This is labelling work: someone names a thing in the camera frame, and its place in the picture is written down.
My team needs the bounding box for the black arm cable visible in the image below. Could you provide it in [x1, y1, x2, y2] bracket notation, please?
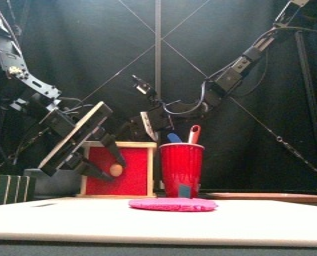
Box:
[161, 79, 211, 116]

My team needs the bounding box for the diagonal wire with turnbuckle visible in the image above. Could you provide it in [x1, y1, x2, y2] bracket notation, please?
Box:
[229, 96, 317, 183]

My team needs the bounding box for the red plastic cup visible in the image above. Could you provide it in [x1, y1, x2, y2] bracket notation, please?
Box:
[158, 142, 207, 200]

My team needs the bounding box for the grey box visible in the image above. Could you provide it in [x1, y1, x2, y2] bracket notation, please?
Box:
[23, 167, 85, 198]

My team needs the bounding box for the red and white tool handle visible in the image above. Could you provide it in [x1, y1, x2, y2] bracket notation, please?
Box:
[186, 124, 202, 145]

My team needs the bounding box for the flat pink dough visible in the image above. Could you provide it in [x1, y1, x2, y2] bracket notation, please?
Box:
[128, 197, 220, 213]

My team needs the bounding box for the red wooden drawer box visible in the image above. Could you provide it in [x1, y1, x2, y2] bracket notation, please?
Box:
[80, 140, 158, 198]

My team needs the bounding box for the round wooden drawer knob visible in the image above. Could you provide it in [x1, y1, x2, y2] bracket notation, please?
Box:
[109, 162, 125, 178]

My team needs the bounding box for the blue tool handle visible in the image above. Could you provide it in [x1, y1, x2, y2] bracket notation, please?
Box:
[166, 132, 184, 145]

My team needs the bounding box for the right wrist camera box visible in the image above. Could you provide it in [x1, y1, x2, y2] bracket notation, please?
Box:
[130, 74, 158, 102]

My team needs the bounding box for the dark metal frame post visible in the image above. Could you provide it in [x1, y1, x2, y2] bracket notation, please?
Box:
[293, 30, 317, 181]

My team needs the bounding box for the white cutting board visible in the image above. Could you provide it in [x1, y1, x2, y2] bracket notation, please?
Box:
[0, 196, 317, 249]

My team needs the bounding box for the flat wooden tray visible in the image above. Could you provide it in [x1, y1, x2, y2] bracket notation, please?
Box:
[200, 191, 317, 205]

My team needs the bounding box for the vertical metal frame pole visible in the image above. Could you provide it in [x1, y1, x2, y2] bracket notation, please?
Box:
[154, 0, 164, 101]

